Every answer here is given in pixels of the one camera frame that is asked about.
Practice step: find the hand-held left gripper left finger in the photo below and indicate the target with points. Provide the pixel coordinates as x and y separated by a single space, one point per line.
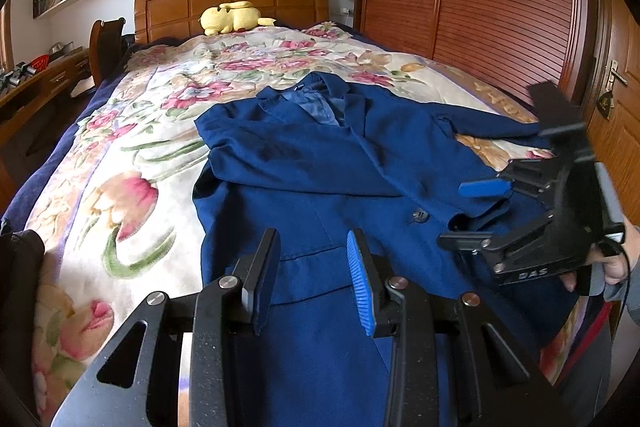
260 292

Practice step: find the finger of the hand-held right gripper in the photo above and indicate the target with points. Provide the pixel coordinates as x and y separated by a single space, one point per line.
465 241
482 188

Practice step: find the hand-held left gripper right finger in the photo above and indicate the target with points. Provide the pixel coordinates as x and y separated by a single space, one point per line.
361 287

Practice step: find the dark blue jacket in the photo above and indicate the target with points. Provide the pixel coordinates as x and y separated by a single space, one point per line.
325 167

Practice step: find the person's right forearm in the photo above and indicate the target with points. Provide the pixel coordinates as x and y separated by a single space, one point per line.
631 302

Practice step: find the person's right hand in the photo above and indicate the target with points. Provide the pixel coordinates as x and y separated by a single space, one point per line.
617 267

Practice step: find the wooden door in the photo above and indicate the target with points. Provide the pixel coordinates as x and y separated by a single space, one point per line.
625 132

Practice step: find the dark hanging ornament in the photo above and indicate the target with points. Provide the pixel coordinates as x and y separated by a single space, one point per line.
604 104

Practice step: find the person's grey clothing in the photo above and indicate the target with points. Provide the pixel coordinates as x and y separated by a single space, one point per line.
585 372

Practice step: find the floral blanket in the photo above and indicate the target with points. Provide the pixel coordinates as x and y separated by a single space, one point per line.
125 147

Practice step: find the black cloth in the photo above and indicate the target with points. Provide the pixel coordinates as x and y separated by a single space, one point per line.
20 307

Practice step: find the yellow plush toy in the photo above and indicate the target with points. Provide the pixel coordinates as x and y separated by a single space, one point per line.
230 17

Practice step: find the dark wooden chair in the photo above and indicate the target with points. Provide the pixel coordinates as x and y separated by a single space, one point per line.
107 52

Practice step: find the wooden desk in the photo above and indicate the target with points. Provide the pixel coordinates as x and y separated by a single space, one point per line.
40 82

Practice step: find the red basket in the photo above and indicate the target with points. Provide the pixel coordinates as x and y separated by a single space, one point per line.
41 60

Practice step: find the window with wooden frame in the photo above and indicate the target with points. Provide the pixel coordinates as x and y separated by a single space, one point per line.
5 37

